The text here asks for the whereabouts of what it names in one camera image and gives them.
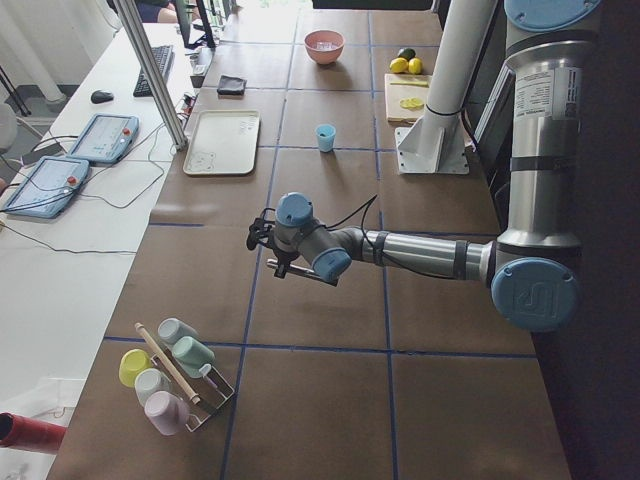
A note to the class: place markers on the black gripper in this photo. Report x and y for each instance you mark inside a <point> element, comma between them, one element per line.
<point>285,256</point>

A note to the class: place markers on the light blue cup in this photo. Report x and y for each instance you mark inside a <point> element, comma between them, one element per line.
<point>325,136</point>

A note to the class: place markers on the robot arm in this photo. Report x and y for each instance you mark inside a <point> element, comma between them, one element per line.
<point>531,267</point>

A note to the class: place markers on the green cup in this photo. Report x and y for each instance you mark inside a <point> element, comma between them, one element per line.
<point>192,355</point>

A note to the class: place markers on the grey cup upper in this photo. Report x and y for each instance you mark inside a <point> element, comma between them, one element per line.
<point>170,330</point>

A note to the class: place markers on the metal cup rack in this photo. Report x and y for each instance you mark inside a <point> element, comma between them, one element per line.
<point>207,394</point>

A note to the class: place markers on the yellow cup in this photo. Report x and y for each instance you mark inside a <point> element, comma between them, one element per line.
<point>132,363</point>

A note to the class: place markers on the white cup lower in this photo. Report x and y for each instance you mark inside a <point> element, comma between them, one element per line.
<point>150,381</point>

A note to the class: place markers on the pink cup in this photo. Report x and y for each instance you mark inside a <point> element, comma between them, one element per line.
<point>167,412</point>

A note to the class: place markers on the pile of clear ice cubes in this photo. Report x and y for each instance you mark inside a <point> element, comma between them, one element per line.
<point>325,46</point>

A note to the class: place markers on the cream bear tray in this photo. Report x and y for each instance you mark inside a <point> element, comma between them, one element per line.
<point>223,143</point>

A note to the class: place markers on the grey folded cloth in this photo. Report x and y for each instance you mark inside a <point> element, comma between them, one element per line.
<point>231,86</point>

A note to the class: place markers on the lemon slices stack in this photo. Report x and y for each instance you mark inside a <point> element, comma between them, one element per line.
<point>412,103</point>

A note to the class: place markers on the wooden cutting board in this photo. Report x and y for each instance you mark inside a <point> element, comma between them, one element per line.
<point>399,86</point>

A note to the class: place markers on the teach pendant far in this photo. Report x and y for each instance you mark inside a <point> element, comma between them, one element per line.
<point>106,139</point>

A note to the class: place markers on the teach pendant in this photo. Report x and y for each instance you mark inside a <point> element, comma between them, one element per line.
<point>106,139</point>
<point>48,188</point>

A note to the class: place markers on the pink bowl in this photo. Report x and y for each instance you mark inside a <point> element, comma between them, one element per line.
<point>324,57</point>

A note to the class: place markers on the yellow lemon lower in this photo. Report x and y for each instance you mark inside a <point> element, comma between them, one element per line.
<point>399,65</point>

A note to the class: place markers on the yellow lemon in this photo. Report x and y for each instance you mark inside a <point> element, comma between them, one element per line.
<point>399,65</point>
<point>415,66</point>

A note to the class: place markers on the yellow lemon upper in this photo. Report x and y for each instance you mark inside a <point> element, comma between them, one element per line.
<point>415,66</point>

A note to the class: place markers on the teach pendant near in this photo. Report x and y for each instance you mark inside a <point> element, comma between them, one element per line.
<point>48,188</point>

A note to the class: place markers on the green avocado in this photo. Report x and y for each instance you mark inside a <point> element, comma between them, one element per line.
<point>406,53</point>

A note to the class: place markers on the black computer mouse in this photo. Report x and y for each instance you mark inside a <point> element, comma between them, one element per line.
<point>101,96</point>

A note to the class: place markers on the red cylinder object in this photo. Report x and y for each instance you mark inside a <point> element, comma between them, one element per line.
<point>29,434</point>

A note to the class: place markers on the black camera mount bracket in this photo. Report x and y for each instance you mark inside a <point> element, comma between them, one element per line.
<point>259,230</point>

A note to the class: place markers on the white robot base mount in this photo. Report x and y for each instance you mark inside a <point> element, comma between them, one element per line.
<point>435,144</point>

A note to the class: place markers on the aluminium frame post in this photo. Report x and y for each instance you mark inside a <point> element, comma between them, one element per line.
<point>131,21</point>

